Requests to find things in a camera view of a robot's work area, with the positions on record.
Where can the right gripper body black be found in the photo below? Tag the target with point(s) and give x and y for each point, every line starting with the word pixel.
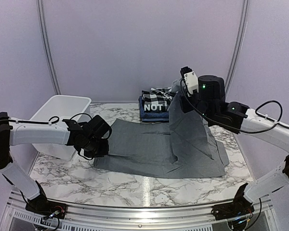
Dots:
pixel 202 108

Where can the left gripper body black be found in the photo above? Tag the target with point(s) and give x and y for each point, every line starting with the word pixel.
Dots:
pixel 93 149

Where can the white plastic bin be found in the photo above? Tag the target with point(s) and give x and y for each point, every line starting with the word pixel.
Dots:
pixel 65 107

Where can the grey long sleeve shirt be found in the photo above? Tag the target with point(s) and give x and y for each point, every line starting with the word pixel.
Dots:
pixel 182 148

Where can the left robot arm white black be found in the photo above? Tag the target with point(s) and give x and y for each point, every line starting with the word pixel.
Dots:
pixel 14 132

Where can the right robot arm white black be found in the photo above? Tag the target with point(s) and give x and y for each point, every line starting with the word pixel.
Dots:
pixel 259 129

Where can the black shirt white letters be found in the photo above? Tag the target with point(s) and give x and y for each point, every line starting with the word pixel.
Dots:
pixel 155 107

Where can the blue checked folded shirt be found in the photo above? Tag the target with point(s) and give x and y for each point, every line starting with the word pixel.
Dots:
pixel 151 116

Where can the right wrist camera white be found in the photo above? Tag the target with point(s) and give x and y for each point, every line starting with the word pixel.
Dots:
pixel 190 80

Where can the right wall aluminium profile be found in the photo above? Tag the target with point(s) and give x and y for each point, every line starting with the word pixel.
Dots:
pixel 238 45

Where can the wall aluminium profile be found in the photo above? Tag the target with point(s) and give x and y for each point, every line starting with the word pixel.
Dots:
pixel 238 45
pixel 46 46

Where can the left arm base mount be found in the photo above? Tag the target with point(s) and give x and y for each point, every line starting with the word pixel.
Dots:
pixel 49 209

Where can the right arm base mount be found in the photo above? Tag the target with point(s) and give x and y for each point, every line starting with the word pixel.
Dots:
pixel 238 207

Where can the aluminium frame rail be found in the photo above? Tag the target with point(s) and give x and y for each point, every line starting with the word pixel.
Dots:
pixel 82 217

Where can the left wall aluminium profile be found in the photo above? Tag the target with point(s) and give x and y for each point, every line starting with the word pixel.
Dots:
pixel 46 46

